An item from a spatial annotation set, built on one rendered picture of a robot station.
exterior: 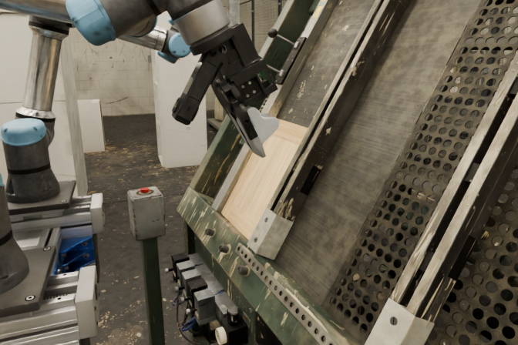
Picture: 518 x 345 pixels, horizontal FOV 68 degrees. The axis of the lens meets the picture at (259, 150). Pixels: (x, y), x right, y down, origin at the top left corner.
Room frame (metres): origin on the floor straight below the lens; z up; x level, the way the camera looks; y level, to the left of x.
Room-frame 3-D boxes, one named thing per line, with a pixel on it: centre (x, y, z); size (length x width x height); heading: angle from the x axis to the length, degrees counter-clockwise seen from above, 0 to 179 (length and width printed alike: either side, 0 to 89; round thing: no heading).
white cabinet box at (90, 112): (5.66, 2.64, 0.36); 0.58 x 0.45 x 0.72; 110
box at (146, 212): (1.44, 0.45, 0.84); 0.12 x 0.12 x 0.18; 28
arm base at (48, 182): (1.14, 0.71, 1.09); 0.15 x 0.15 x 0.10
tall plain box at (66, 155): (3.32, 1.91, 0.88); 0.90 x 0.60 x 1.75; 20
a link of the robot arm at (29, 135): (1.15, 0.71, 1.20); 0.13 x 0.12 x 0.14; 21
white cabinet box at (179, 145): (5.06, 1.05, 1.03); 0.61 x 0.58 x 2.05; 20
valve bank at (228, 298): (1.08, 0.19, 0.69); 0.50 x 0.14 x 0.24; 28
